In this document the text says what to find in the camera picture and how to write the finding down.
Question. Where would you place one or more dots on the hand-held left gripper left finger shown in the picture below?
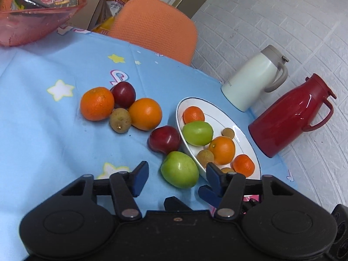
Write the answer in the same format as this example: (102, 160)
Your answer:
(141, 178)

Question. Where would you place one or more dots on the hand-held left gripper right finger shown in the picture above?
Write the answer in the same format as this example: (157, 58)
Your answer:
(214, 176)

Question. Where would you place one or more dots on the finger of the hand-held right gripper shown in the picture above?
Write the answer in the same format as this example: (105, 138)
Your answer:
(176, 204)
(208, 195)

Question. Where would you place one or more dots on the brown kiwi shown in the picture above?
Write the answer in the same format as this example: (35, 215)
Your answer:
(205, 158)
(120, 120)

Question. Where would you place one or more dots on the large smooth orange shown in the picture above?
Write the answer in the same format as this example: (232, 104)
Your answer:
(222, 150)

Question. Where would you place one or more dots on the textured orange mandarin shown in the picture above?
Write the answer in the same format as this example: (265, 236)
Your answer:
(97, 103)
(193, 114)
(243, 165)

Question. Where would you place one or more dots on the green apple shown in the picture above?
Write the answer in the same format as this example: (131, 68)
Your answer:
(179, 169)
(197, 132)

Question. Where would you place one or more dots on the dark red plum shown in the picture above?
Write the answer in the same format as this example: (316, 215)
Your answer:
(123, 94)
(164, 139)

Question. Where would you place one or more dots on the white plate with blue rim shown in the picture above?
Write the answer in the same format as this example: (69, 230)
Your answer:
(217, 114)

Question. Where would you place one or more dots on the red thermos jug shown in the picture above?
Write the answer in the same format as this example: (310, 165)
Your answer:
(285, 119)

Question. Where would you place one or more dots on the white thermos jug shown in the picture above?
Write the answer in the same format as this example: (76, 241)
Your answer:
(250, 81)

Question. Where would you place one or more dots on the blue printed tablecloth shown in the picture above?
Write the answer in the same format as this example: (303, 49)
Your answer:
(40, 141)

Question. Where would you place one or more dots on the orange mesh chair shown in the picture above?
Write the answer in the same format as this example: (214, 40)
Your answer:
(157, 27)

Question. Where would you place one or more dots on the brown cardboard box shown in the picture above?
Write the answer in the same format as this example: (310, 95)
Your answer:
(92, 0)

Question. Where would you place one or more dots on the pink translucent plastic bowl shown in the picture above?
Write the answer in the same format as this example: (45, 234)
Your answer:
(32, 24)

